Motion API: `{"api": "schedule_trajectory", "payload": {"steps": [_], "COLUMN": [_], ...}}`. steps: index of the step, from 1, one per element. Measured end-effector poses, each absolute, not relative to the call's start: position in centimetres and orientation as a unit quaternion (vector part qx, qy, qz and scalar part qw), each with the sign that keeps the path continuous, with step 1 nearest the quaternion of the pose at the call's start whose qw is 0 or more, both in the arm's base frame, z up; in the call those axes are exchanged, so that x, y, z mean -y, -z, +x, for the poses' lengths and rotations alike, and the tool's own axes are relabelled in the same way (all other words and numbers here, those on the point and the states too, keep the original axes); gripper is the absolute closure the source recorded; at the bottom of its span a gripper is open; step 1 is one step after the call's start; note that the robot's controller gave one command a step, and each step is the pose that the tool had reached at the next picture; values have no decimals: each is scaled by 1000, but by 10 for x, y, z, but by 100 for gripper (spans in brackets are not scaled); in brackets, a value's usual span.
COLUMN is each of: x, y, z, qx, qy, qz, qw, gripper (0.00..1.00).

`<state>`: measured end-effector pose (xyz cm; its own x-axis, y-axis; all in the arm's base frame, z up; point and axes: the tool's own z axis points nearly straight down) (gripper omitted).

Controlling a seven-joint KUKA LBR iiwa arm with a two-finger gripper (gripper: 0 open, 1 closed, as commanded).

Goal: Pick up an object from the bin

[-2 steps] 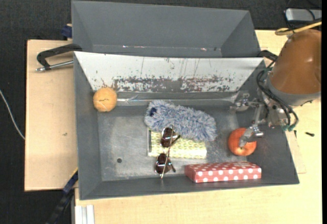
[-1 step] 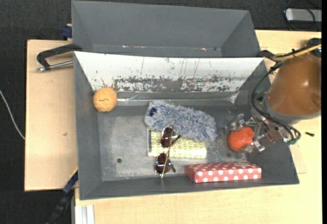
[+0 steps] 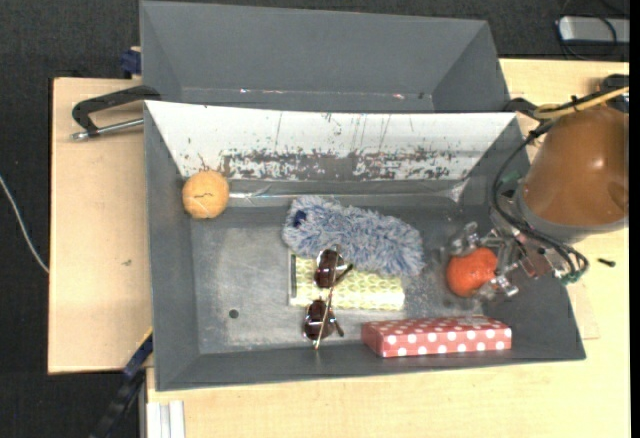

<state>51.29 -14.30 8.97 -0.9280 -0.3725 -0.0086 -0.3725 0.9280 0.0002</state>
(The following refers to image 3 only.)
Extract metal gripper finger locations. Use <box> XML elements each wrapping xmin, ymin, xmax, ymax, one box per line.
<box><xmin>446</xmin><ymin>221</ymin><xmax>497</xmax><ymax>258</ymax></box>
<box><xmin>471</xmin><ymin>272</ymin><xmax>520</xmax><ymax>301</ymax></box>

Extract orange fruit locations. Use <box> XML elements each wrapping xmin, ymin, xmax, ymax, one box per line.
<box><xmin>445</xmin><ymin>246</ymin><xmax>500</xmax><ymax>299</ymax></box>

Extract red white-dotted box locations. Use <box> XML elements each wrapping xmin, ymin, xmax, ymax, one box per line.
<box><xmin>360</xmin><ymin>315</ymin><xmax>514</xmax><ymax>359</ymax></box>

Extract blue fluffy cloth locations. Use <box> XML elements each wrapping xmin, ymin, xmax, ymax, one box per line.
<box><xmin>280</xmin><ymin>194</ymin><xmax>427</xmax><ymax>278</ymax></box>

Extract yellow patterned sponge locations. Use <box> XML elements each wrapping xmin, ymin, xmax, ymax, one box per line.
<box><xmin>288</xmin><ymin>252</ymin><xmax>407</xmax><ymax>312</ymax></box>

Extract dark sunglasses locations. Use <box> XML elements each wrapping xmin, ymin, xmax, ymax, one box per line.
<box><xmin>301</xmin><ymin>246</ymin><xmax>355</xmax><ymax>351</ymax></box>

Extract tan ball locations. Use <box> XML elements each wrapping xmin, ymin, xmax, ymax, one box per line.
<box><xmin>180</xmin><ymin>169</ymin><xmax>231</xmax><ymax>220</ymax></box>

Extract grey metal bin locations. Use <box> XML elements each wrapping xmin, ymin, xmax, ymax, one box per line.
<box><xmin>138</xmin><ymin>0</ymin><xmax>588</xmax><ymax>393</ymax></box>

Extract pale wood board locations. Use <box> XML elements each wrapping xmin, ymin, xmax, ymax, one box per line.
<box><xmin>47</xmin><ymin>76</ymin><xmax>155</xmax><ymax>375</ymax></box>

